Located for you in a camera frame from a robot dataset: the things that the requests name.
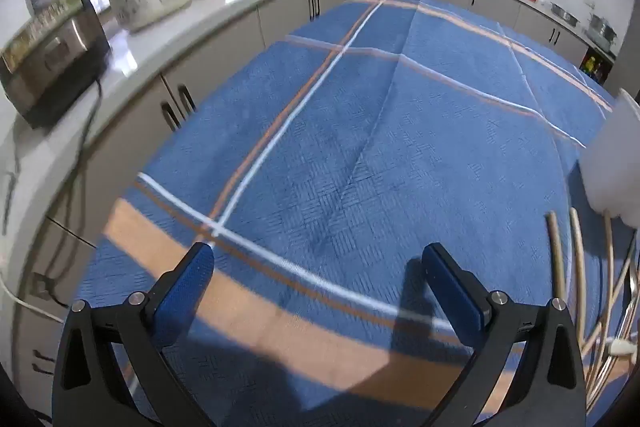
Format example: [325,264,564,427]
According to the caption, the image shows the silver toaster oven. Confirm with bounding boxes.
[1,0,111,129]

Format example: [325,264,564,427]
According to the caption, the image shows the light bamboo chopstick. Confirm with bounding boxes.
[546,211,566,301]
[570,207,587,348]

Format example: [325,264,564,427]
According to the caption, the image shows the white two-compartment utensil holder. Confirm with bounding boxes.
[579,89,640,229]

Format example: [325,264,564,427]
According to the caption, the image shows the bamboo chopstick long diagonal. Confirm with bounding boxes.
[587,210,614,392]

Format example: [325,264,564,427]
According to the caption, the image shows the black power cable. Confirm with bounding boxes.
[29,76,104,308]

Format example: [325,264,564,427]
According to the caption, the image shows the blue plaid tablecloth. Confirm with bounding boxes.
[78,0,614,426]

